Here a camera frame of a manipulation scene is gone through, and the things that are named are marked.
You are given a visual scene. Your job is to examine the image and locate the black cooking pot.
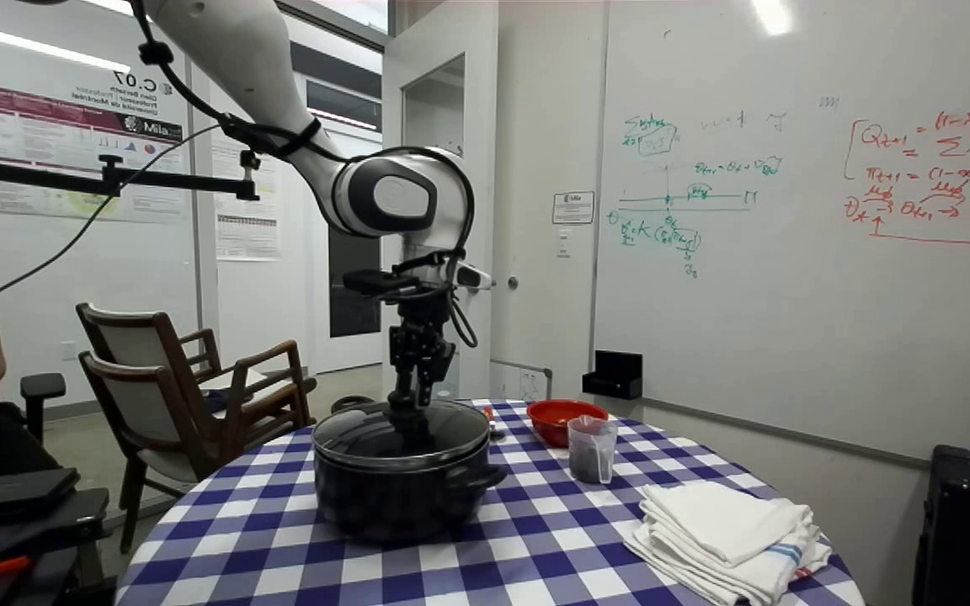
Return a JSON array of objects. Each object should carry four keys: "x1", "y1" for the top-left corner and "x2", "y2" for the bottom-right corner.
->
[{"x1": 312, "y1": 425, "x2": 509, "y2": 545}]

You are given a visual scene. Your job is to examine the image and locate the poster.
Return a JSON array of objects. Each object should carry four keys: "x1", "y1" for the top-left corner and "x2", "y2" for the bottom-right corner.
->
[{"x1": 0, "y1": 73, "x2": 192, "y2": 225}]

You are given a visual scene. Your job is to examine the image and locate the red bowl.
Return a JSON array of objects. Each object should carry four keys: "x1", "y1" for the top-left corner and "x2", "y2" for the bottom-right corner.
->
[{"x1": 526, "y1": 399, "x2": 610, "y2": 449}]

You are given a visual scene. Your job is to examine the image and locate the glass pot lid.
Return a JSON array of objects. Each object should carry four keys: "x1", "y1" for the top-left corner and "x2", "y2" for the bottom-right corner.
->
[{"x1": 312, "y1": 399, "x2": 493, "y2": 465}]

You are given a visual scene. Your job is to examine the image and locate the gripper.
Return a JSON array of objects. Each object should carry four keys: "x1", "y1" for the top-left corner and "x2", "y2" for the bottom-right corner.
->
[{"x1": 389, "y1": 291, "x2": 458, "y2": 416}]

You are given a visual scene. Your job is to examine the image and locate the blue white checked tablecloth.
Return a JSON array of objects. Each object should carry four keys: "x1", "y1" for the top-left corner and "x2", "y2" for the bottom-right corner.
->
[{"x1": 115, "y1": 398, "x2": 866, "y2": 606}]

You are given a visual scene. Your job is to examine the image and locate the white door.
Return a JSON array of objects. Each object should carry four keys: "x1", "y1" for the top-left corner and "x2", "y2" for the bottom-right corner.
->
[{"x1": 381, "y1": 0, "x2": 501, "y2": 401}]

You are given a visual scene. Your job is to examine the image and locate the clear plastic measuring cup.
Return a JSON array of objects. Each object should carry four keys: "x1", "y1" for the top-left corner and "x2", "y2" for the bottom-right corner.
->
[{"x1": 567, "y1": 415, "x2": 620, "y2": 486}]

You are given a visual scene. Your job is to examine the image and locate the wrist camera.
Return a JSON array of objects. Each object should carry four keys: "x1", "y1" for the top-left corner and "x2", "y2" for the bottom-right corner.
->
[{"x1": 342, "y1": 268, "x2": 420, "y2": 298}]

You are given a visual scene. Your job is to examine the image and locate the pair of wooden chairs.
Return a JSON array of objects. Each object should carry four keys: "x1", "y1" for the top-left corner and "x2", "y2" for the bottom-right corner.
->
[{"x1": 75, "y1": 301, "x2": 318, "y2": 556}]

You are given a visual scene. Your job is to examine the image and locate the black cable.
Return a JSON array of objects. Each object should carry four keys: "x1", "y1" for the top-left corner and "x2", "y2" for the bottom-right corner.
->
[{"x1": 0, "y1": 123, "x2": 223, "y2": 319}]

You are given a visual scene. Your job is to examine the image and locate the wall sign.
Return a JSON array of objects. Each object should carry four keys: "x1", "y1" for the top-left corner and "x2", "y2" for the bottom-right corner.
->
[{"x1": 552, "y1": 190, "x2": 596, "y2": 226}]

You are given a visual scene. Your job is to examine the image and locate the stack of white towels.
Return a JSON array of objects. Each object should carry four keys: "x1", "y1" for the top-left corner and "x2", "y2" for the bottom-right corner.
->
[{"x1": 623, "y1": 480, "x2": 834, "y2": 606}]

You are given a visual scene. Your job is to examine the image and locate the black case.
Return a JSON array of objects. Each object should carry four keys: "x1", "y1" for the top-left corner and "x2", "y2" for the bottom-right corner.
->
[{"x1": 0, "y1": 467, "x2": 81, "y2": 517}]

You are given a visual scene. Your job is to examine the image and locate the paper notices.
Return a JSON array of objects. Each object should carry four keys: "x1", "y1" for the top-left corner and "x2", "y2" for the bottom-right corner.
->
[{"x1": 212, "y1": 139, "x2": 282, "y2": 261}]

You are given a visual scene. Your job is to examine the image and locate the black box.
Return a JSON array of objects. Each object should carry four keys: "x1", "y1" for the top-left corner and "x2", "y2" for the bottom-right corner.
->
[{"x1": 581, "y1": 350, "x2": 645, "y2": 401}]

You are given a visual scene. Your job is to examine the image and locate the whiteboard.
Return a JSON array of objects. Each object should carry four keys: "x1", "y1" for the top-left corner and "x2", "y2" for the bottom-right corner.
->
[{"x1": 590, "y1": 0, "x2": 970, "y2": 463}]

